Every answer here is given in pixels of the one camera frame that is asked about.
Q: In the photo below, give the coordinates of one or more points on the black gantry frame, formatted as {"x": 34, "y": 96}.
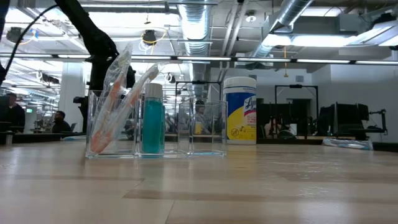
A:
{"x": 295, "y": 86}
{"x": 199, "y": 82}

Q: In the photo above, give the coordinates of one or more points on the blue toothbrush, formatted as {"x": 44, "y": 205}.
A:
{"x": 73, "y": 137}
{"x": 348, "y": 144}

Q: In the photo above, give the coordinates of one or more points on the orange toothbrush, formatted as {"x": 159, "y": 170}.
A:
{"x": 114, "y": 90}
{"x": 136, "y": 93}

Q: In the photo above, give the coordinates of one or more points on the yellow hanging pendant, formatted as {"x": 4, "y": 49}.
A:
{"x": 285, "y": 74}

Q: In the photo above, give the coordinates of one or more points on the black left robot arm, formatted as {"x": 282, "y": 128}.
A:
{"x": 90, "y": 28}

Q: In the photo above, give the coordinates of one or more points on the black ceiling camera pod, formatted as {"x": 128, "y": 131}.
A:
{"x": 14, "y": 34}
{"x": 150, "y": 36}

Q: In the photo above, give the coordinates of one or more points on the long ceiling light strip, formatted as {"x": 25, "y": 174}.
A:
{"x": 202, "y": 58}

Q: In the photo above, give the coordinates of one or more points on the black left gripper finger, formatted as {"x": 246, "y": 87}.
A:
{"x": 84, "y": 118}

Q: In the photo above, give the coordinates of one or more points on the disinfecting wipes canister white lid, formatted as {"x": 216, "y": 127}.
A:
{"x": 240, "y": 112}

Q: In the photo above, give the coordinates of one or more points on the black monitors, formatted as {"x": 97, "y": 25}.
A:
{"x": 342, "y": 118}

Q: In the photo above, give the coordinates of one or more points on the clear acrylic organizer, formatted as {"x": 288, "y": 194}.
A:
{"x": 186, "y": 124}

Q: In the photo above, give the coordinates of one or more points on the person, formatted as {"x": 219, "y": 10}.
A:
{"x": 201, "y": 113}
{"x": 60, "y": 123}
{"x": 14, "y": 113}

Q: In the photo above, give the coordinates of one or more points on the silver spiral air duct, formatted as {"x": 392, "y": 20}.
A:
{"x": 290, "y": 14}
{"x": 195, "y": 28}

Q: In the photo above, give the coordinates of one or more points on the teal mouthwash bottle white cap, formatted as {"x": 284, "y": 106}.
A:
{"x": 152, "y": 124}

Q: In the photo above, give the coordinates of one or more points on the white building column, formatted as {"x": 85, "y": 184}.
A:
{"x": 71, "y": 93}

